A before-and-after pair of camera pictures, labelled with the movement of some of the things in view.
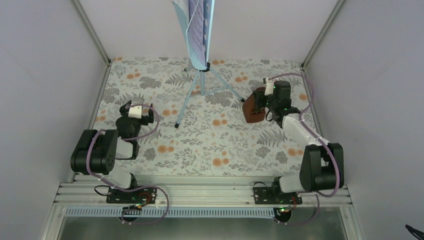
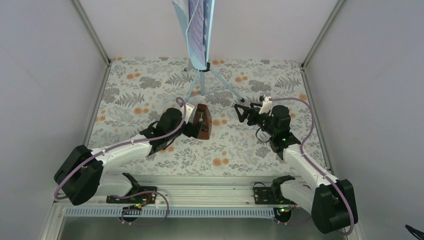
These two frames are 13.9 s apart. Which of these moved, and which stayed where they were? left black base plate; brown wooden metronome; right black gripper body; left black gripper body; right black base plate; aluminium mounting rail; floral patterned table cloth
Moved: right black gripper body; brown wooden metronome; left black gripper body
Stayed: aluminium mounting rail; left black base plate; floral patterned table cloth; right black base plate
